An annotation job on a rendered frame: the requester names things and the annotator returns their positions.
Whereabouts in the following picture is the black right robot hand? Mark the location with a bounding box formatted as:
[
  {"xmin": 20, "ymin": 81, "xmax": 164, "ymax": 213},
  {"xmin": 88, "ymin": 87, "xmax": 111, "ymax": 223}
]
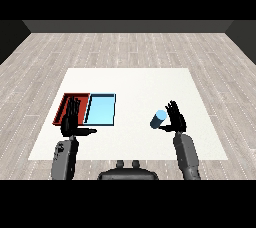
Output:
[{"xmin": 158, "ymin": 100, "xmax": 188, "ymax": 134}]

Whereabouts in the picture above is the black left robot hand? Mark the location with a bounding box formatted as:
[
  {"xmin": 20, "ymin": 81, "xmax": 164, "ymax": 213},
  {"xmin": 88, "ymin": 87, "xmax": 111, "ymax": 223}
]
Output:
[{"xmin": 60, "ymin": 96, "xmax": 98, "ymax": 138}]

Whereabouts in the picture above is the red shallow open box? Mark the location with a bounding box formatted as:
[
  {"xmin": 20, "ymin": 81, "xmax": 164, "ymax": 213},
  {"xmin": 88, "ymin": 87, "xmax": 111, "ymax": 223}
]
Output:
[{"xmin": 52, "ymin": 92, "xmax": 91, "ymax": 126}]

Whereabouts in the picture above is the small blue can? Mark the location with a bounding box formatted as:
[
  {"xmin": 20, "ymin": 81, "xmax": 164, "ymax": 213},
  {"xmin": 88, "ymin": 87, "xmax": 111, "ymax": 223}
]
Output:
[{"xmin": 149, "ymin": 109, "xmax": 168, "ymax": 130}]

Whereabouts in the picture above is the light blue shallow open box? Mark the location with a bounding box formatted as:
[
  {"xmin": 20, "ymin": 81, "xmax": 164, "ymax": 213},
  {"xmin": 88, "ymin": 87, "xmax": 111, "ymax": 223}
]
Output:
[{"xmin": 82, "ymin": 93, "xmax": 117, "ymax": 127}]

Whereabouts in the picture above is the dark grey robot body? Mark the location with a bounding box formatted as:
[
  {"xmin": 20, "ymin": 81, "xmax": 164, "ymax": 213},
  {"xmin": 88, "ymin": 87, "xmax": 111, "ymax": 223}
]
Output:
[{"xmin": 97, "ymin": 160, "xmax": 159, "ymax": 181}]

